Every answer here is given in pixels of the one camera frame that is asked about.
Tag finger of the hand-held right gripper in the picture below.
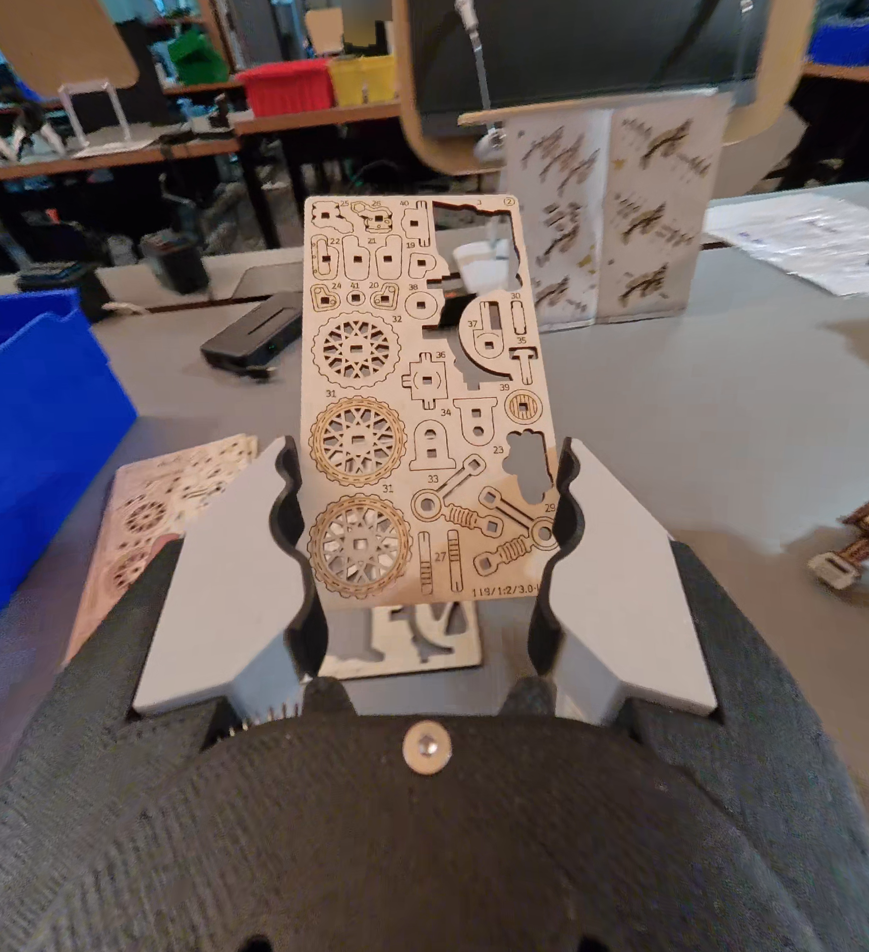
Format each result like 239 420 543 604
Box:
434 223 517 332

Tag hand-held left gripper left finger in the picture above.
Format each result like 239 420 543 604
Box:
131 436 330 722

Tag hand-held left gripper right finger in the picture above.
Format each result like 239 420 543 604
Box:
528 436 719 728

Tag wooden puzzle sheet with wheels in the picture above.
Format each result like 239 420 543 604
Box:
299 195 563 612

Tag grey desk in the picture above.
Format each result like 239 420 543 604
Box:
0 180 869 745

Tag stack of wooden puzzle sheets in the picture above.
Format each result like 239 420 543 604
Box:
64 434 258 664

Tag puzzle instruction booklet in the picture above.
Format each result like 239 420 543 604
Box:
500 93 719 333

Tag wooden puzzle sheet with cut-outs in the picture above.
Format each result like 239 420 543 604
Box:
320 601 484 681

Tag yellow plastic bin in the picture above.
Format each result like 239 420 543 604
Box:
328 54 400 107

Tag long wooden table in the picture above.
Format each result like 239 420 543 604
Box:
0 100 406 188

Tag wood-framed dark chair back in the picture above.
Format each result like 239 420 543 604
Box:
392 0 812 178

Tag black flat device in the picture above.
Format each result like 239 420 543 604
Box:
200 292 303 382

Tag blue plastic bin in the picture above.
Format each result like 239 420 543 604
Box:
0 287 139 674

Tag red plastic bin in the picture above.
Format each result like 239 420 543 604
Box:
235 59 336 118

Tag black battery box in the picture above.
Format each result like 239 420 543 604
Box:
140 231 210 296

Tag white printed paper sheets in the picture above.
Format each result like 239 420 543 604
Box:
702 193 869 297

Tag green plastic object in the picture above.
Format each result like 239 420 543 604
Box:
165 28 230 86

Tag clear acrylic stand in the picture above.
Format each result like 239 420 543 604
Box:
57 79 135 151

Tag blue storage crate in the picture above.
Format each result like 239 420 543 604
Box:
806 16 869 68

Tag brown cardboard panel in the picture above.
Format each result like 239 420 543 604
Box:
0 0 142 99

